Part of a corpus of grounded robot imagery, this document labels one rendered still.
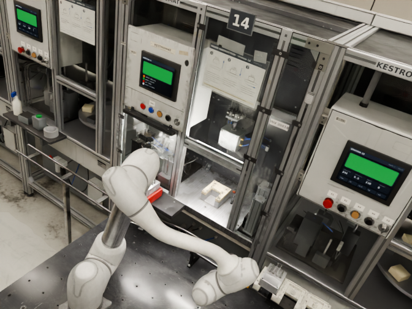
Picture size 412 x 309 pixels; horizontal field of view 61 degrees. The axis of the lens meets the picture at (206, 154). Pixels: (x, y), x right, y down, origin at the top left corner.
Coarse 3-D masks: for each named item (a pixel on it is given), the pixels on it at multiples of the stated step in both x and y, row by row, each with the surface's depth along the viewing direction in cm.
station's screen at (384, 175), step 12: (348, 156) 142; (360, 156) 140; (372, 156) 137; (348, 168) 144; (360, 168) 141; (372, 168) 139; (384, 168) 136; (396, 168) 134; (348, 180) 146; (360, 180) 143; (372, 180) 141; (384, 180) 138; (396, 180) 136; (372, 192) 143; (384, 192) 140
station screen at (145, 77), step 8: (144, 56) 180; (152, 64) 179; (160, 64) 177; (144, 80) 186; (152, 80) 184; (160, 80) 181; (152, 88) 186; (160, 88) 183; (168, 88) 180; (168, 96) 182
